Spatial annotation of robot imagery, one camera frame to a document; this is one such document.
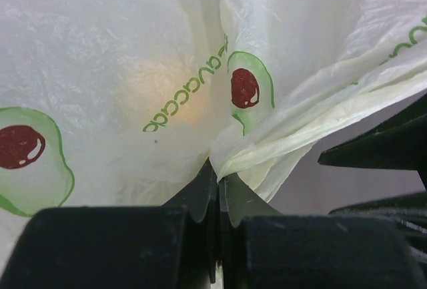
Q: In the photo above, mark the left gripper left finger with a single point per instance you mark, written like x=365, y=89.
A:
x=168, y=246

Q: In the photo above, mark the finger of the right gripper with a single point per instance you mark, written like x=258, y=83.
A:
x=408, y=211
x=399, y=143

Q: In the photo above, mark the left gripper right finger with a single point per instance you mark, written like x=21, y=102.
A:
x=262, y=248

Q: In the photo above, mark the small yellow fruit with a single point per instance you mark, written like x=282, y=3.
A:
x=160, y=94

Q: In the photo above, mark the light green plastic bag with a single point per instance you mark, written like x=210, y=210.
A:
x=288, y=73

